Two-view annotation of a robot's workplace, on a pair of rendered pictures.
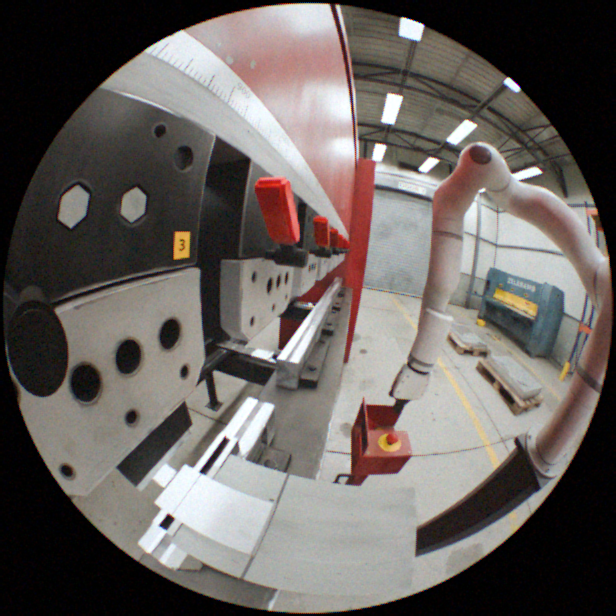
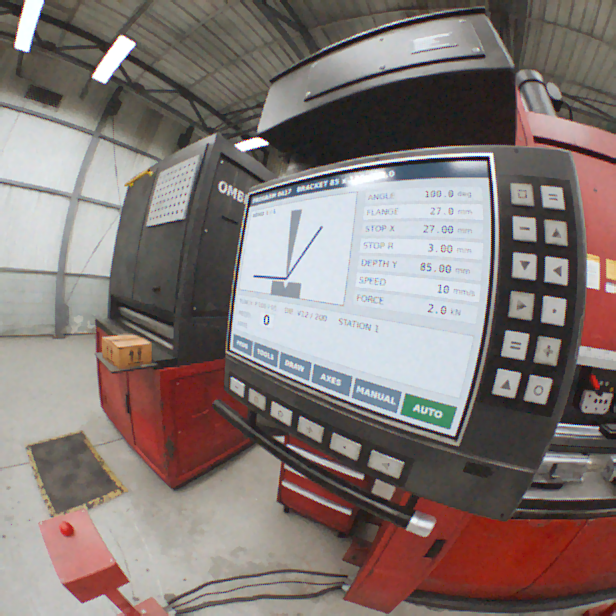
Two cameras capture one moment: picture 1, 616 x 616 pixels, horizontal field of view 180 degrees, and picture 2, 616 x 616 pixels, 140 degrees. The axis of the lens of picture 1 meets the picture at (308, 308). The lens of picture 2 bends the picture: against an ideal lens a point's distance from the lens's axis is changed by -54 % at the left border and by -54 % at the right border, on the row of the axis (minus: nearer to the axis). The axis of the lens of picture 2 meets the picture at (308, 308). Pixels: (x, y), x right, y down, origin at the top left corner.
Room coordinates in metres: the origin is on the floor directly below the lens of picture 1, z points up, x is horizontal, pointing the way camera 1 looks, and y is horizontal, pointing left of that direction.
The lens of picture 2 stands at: (-1.23, -0.55, 1.43)
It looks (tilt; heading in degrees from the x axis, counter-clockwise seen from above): 3 degrees down; 108
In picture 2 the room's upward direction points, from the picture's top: 8 degrees clockwise
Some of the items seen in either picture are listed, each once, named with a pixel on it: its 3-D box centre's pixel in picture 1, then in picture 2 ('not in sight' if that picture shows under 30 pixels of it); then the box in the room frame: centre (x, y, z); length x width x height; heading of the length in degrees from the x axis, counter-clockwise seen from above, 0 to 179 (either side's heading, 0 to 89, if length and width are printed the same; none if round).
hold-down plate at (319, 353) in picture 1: (317, 358); not in sight; (0.66, -0.05, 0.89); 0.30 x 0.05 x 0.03; 169
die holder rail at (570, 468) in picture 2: not in sight; (540, 466); (-0.47, 0.22, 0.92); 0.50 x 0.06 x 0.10; 169
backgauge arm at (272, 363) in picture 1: (213, 350); not in sight; (0.73, 0.38, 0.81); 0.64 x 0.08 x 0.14; 79
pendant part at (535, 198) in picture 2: not in sight; (373, 310); (-1.25, -0.24, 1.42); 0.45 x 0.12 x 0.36; 159
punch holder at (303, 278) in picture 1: (292, 248); not in sight; (0.44, 0.04, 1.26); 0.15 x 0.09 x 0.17; 169
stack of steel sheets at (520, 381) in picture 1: (515, 375); not in sight; (1.44, -2.94, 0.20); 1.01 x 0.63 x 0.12; 175
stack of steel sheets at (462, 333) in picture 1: (464, 334); not in sight; (3.04, -3.03, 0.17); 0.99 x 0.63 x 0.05; 169
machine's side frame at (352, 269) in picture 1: (326, 256); not in sight; (2.34, -0.14, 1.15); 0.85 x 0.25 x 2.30; 79
